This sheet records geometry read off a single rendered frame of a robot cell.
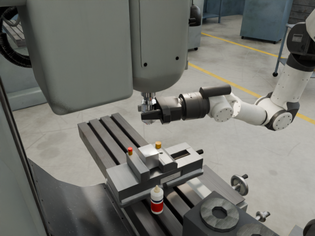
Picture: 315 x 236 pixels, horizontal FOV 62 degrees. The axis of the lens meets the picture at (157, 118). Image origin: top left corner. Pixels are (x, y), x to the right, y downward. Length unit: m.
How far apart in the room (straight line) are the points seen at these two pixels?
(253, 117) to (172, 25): 0.48
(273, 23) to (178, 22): 6.11
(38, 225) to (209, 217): 0.39
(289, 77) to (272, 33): 5.79
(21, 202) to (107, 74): 0.31
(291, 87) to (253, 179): 1.57
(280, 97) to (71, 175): 1.93
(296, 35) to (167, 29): 0.47
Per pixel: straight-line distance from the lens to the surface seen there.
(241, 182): 1.45
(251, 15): 6.87
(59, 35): 0.53
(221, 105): 0.84
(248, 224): 0.66
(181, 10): 0.66
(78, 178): 2.44
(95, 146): 1.20
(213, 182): 1.31
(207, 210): 0.67
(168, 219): 0.89
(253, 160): 2.69
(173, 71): 0.69
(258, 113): 0.98
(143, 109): 0.80
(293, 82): 1.00
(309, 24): 0.85
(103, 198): 1.06
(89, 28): 0.54
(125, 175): 0.94
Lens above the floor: 1.62
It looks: 31 degrees down
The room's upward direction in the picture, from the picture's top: straight up
